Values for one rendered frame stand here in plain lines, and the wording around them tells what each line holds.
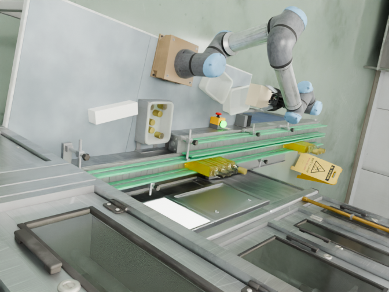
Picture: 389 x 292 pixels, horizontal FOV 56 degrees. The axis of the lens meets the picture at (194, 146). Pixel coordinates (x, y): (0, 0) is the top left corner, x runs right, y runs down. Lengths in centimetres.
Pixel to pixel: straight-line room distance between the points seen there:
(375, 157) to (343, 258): 608
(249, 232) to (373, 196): 626
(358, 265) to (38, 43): 157
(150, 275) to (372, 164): 723
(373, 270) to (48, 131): 146
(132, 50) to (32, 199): 110
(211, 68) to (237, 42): 17
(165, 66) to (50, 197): 110
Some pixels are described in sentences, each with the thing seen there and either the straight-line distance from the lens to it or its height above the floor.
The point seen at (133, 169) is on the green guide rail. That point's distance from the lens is 173.
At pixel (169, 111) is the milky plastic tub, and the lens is 197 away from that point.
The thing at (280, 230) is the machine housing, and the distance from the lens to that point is 184.
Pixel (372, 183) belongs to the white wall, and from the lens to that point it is 784.
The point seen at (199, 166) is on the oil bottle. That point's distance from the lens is 199.
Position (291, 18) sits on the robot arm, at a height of 143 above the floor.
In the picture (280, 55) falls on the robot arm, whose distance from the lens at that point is 155.
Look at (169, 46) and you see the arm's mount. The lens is 189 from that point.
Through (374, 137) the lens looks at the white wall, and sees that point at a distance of 771.
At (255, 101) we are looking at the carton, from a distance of 206.
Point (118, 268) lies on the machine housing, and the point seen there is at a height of 175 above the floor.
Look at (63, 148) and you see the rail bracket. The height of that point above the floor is 86.
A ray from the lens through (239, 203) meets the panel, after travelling 194.
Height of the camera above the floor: 222
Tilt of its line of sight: 40 degrees down
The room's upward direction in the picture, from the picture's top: 109 degrees clockwise
